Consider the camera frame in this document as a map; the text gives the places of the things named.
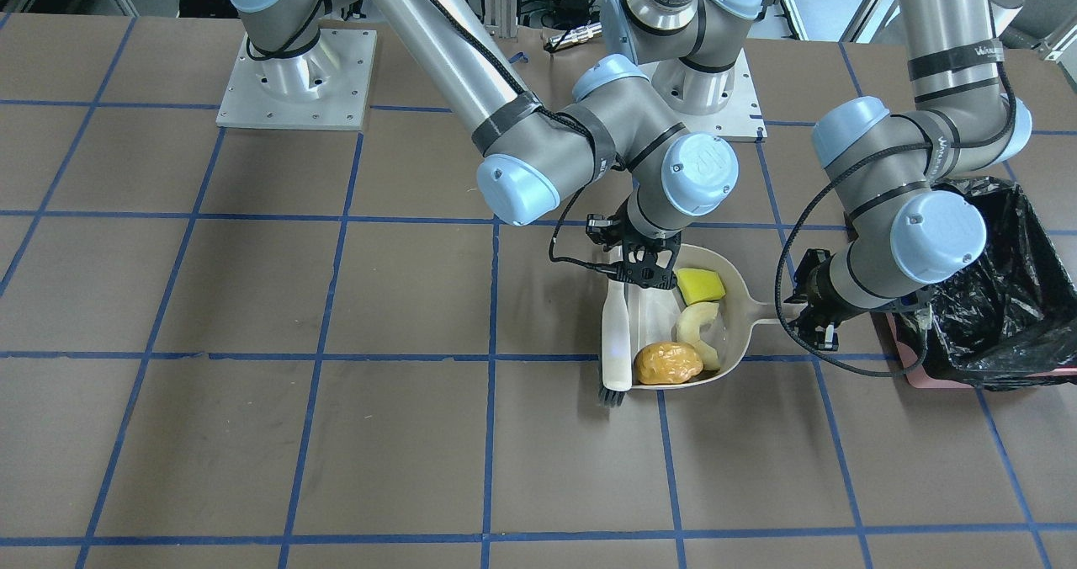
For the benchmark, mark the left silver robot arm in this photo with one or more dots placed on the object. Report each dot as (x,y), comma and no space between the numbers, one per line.
(885,168)

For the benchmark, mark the beige hand brush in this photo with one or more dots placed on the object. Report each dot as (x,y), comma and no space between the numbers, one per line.
(617,356)

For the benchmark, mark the yellow trash ball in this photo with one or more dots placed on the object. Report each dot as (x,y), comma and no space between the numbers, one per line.
(667,363)

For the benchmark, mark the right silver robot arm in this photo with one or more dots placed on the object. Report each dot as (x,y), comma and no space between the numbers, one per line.
(534,158)

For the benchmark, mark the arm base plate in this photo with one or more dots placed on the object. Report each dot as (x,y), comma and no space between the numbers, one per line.
(324,89)
(723,103)

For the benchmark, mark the beige ring-shaped trash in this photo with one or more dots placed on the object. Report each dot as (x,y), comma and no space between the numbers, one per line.
(689,329)

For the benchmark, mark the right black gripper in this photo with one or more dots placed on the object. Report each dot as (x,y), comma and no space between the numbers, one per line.
(601,231)

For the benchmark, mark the yellow sponge piece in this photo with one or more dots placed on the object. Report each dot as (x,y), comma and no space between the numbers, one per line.
(700,286)

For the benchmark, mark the pink bin with black bag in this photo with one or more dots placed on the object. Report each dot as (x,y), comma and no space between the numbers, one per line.
(1008,320)

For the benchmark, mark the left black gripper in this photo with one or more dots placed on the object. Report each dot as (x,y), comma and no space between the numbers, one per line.
(819,286)

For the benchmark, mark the beige dustpan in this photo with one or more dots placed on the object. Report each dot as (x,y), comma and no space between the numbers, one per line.
(653,314)

